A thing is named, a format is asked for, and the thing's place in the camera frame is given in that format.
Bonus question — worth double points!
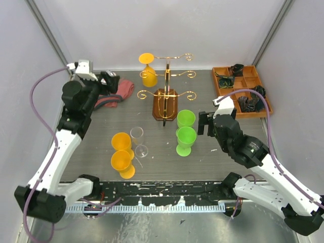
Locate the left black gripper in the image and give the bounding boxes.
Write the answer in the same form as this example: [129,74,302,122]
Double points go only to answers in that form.
[82,71,120,114]

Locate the green goblet front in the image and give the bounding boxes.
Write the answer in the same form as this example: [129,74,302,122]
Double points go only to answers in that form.
[176,127,197,157]

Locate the green goblet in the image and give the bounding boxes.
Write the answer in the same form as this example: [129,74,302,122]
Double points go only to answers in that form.
[176,127,197,157]
[177,109,196,128]

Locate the orange goblet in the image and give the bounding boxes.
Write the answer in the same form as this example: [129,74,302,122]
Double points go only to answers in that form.
[111,132,135,159]
[139,53,157,88]
[110,150,136,179]

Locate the gold wine glass rack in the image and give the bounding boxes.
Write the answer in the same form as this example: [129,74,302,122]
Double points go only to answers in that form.
[137,53,197,126]

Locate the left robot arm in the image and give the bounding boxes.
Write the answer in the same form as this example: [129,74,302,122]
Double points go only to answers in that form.
[14,71,120,223]

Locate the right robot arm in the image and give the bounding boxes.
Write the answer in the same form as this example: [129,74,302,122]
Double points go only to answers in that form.
[197,111,323,236]

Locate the clear wine glass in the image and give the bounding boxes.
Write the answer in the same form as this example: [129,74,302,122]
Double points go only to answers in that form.
[130,127,148,158]

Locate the red cloth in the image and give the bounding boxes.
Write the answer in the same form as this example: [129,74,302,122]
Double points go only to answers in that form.
[94,79,134,111]

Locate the green goblet rear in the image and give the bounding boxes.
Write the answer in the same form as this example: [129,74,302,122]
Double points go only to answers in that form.
[177,109,196,128]

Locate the wooden compartment tray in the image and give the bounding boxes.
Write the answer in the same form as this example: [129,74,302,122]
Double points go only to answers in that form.
[212,64,274,119]

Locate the black rolled item in tray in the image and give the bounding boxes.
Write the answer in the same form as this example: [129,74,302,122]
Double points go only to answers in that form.
[253,85,266,98]

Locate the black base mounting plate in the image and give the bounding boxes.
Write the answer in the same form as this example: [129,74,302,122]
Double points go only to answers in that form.
[85,181,237,207]

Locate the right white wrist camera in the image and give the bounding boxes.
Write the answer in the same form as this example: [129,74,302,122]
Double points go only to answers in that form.
[213,96,237,119]

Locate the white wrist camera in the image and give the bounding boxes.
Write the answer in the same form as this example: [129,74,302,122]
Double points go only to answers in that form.
[213,96,237,119]
[66,60,98,81]

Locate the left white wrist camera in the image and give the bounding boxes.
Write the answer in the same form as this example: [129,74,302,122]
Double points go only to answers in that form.
[66,60,98,81]

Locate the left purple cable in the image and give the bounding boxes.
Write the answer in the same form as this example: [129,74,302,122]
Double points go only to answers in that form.
[22,66,76,242]

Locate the purple cable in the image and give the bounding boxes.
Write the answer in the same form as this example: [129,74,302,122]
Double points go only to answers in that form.
[22,66,76,242]
[215,88,322,203]

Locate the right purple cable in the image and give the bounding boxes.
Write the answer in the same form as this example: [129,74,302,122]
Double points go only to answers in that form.
[215,88,322,203]

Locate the grey cable duct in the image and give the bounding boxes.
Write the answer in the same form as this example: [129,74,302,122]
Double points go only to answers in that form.
[65,202,226,214]

